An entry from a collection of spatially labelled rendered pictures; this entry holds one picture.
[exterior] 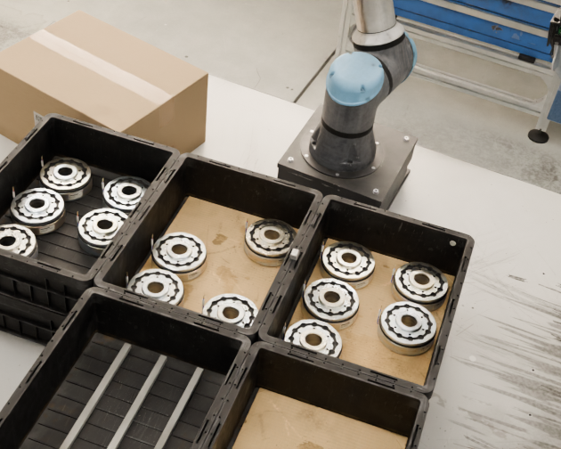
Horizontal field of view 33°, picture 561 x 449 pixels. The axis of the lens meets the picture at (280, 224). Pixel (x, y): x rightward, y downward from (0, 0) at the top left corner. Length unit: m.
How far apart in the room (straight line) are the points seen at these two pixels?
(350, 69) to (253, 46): 1.98
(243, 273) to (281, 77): 2.08
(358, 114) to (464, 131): 1.70
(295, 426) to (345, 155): 0.71
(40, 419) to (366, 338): 0.58
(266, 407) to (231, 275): 0.31
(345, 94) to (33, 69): 0.70
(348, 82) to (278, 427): 0.76
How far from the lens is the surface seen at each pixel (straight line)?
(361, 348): 1.70
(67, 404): 1.60
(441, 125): 3.68
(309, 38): 4.05
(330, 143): 2.06
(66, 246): 1.84
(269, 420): 1.58
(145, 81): 2.14
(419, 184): 2.26
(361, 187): 2.06
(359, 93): 1.97
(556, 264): 2.16
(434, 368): 1.57
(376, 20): 2.06
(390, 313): 1.73
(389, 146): 2.18
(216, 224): 1.88
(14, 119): 2.25
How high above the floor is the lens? 2.12
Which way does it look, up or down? 43 degrees down
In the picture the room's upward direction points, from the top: 7 degrees clockwise
